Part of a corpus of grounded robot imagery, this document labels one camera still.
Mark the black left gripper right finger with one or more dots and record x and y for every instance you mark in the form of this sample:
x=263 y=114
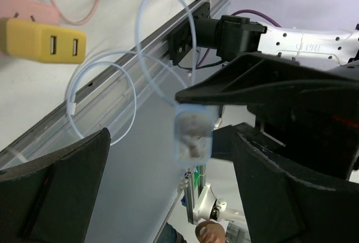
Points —
x=286 y=202

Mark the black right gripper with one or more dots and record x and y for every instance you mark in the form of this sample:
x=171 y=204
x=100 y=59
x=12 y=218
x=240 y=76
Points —
x=312 y=129

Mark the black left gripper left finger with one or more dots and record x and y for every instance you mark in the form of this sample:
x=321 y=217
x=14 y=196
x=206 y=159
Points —
x=51 y=198

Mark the blue charger plug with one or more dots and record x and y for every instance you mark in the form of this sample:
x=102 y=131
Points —
x=193 y=134

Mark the yellow charger plug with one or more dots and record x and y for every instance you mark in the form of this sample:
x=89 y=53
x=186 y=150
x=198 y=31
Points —
x=40 y=42

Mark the pink power strip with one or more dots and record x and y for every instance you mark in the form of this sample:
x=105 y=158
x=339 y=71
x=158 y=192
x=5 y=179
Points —
x=29 y=10

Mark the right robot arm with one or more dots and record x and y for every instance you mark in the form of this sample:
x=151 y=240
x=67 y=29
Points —
x=233 y=37

